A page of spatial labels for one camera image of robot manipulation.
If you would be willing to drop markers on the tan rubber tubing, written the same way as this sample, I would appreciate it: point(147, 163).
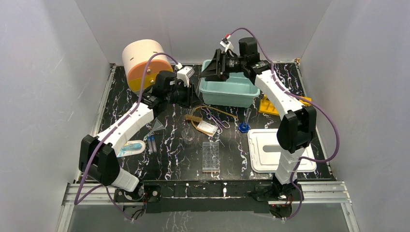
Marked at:
point(212, 108)

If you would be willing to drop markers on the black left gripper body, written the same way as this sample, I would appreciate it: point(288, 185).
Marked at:
point(188, 95)

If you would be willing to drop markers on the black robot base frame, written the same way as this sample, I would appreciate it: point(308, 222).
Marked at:
point(258, 196)

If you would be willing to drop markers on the teal plastic bin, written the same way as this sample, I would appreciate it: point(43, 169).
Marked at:
point(237, 91)

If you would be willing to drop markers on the small clear plastic bag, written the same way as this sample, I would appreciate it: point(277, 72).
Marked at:
point(207, 128)

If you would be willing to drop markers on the clear plastic funnel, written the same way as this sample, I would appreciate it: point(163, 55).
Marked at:
point(158, 126)

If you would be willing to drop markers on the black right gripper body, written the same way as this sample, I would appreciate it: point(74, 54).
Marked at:
point(226, 65)

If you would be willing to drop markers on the clear well plate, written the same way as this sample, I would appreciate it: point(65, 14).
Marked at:
point(211, 158)

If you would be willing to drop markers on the blue packaged syringe blister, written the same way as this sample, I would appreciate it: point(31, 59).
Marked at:
point(132, 148)

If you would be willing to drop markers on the cream orange cylindrical centrifuge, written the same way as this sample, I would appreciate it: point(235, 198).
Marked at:
point(135, 56)

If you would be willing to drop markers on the white bin lid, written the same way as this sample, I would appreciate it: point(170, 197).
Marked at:
point(266, 154)

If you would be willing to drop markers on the blue capped vial right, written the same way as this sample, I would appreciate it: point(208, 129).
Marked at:
point(154, 149)

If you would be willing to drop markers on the wooden test tube clamp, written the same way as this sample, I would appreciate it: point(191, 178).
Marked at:
point(193, 118)

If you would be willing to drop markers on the blue capped vial left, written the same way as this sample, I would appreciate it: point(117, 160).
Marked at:
point(150, 149)

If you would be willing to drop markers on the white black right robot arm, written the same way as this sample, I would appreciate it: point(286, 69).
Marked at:
point(298, 122)

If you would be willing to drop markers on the yellow test tube rack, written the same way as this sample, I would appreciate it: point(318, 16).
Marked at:
point(266, 107)

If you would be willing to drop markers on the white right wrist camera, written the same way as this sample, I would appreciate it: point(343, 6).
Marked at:
point(226, 44)

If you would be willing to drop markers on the graduated cylinder blue base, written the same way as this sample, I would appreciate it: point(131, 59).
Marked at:
point(244, 126)

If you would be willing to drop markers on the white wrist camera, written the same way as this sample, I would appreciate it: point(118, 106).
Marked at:
point(183, 75)
point(226, 44)

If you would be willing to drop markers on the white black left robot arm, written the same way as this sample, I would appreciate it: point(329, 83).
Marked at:
point(98, 154)

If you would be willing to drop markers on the blue capped vial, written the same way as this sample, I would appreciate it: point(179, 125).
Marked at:
point(150, 149)
point(154, 149)

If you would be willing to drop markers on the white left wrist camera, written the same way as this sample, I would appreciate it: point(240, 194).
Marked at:
point(183, 75)

